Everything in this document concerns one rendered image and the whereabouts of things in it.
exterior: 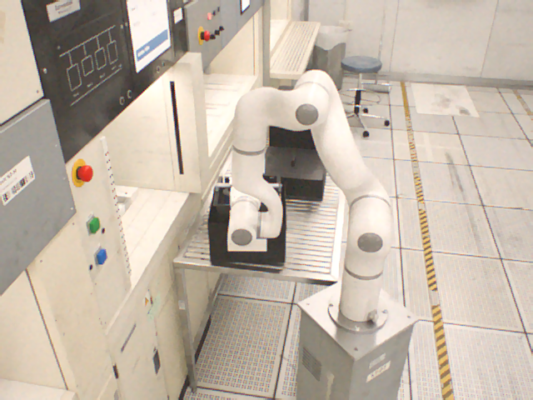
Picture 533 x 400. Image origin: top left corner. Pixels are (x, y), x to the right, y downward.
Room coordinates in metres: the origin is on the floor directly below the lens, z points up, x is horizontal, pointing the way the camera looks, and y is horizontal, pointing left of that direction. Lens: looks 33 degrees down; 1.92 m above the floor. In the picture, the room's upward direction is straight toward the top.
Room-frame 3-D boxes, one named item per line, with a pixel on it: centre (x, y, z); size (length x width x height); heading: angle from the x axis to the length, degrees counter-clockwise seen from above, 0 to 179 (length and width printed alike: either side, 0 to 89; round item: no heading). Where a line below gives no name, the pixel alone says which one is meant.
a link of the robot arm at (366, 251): (1.12, -0.29, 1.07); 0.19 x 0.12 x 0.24; 170
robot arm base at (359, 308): (1.15, -0.29, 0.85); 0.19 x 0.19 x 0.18
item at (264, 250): (1.53, 0.07, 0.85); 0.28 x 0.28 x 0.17; 89
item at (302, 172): (1.97, -0.12, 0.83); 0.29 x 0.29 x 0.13; 80
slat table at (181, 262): (1.99, -0.07, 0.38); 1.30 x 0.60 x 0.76; 170
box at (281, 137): (2.38, -0.18, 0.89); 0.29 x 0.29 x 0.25; 76
